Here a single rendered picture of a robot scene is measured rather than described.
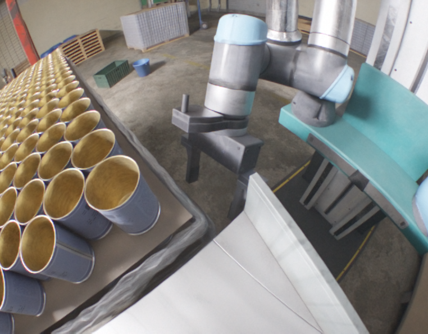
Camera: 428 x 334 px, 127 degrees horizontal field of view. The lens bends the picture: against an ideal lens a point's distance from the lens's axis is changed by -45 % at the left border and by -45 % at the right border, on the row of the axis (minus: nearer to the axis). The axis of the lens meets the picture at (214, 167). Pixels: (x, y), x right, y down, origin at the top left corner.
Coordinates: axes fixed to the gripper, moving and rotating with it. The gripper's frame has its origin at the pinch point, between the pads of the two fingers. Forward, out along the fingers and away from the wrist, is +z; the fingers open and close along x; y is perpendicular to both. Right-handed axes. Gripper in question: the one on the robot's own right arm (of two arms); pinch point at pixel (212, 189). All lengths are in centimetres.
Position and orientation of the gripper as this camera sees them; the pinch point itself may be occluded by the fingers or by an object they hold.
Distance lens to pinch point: 38.9
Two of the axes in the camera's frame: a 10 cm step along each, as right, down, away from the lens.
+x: -6.6, -4.7, 5.8
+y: 7.3, -2.5, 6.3
